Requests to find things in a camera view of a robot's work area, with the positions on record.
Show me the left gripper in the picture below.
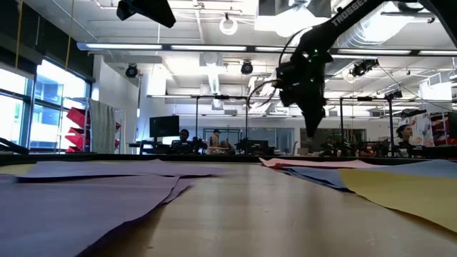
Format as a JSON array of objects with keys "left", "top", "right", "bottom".
[{"left": 116, "top": 0, "right": 176, "bottom": 29}]

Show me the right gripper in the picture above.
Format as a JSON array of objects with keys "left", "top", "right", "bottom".
[{"left": 276, "top": 49, "right": 335, "bottom": 139}]

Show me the yellow paper sheet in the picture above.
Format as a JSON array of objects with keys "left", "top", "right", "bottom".
[
  {"left": 0, "top": 163, "right": 36, "bottom": 176},
  {"left": 338, "top": 167, "right": 457, "bottom": 233}
]

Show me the long ceiling light fixture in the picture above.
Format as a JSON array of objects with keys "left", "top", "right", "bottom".
[{"left": 76, "top": 41, "right": 457, "bottom": 57}]

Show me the small black monitor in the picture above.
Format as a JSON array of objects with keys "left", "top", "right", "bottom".
[{"left": 247, "top": 139, "right": 269, "bottom": 155}]

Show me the person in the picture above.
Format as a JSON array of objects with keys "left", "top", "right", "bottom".
[
  {"left": 171, "top": 128, "right": 196, "bottom": 153},
  {"left": 220, "top": 139, "right": 236, "bottom": 155},
  {"left": 209, "top": 128, "right": 223, "bottom": 153},
  {"left": 393, "top": 124, "right": 418, "bottom": 148}
]

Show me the floral printed cloth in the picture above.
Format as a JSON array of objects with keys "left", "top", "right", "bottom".
[{"left": 397, "top": 112, "right": 436, "bottom": 148}]

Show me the red shelf unit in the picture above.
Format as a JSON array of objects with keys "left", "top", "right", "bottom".
[{"left": 429, "top": 111, "right": 451, "bottom": 147}]

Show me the grey hanging cloth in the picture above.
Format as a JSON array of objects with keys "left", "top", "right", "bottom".
[{"left": 88, "top": 99, "right": 116, "bottom": 155}]

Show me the large glass window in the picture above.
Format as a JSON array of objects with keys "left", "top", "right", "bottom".
[{"left": 0, "top": 59, "right": 92, "bottom": 151}]

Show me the black slanted strut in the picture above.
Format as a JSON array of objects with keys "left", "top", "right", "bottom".
[{"left": 0, "top": 137, "right": 30, "bottom": 156}]

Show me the dark wall board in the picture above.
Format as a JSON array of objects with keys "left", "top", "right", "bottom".
[{"left": 299, "top": 127, "right": 367, "bottom": 154}]

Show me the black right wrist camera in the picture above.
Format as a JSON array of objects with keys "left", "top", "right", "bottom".
[{"left": 278, "top": 89, "right": 303, "bottom": 108}]

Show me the black rig frame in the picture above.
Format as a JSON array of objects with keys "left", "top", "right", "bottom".
[
  {"left": 338, "top": 94, "right": 396, "bottom": 158},
  {"left": 194, "top": 94, "right": 249, "bottom": 155}
]

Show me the white cable coil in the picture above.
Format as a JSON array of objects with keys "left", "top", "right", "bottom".
[{"left": 219, "top": 13, "right": 238, "bottom": 36}]

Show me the black camera cluster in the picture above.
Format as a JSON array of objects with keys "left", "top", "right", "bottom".
[{"left": 351, "top": 59, "right": 380, "bottom": 79}]

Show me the black aluminium frame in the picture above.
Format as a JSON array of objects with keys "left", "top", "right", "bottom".
[{"left": 0, "top": 152, "right": 457, "bottom": 171}]

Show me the black rig camera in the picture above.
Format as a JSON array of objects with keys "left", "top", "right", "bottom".
[{"left": 383, "top": 89, "right": 403, "bottom": 101}]

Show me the silver spiral air duct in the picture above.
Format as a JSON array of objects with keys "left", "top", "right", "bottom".
[{"left": 316, "top": 0, "right": 421, "bottom": 79}]

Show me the yellow hanging strap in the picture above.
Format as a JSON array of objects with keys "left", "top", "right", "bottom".
[
  {"left": 14, "top": 0, "right": 23, "bottom": 69},
  {"left": 65, "top": 0, "right": 75, "bottom": 69}
]

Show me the white air duct unit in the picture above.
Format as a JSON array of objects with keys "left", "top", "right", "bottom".
[{"left": 253, "top": 0, "right": 335, "bottom": 47}]

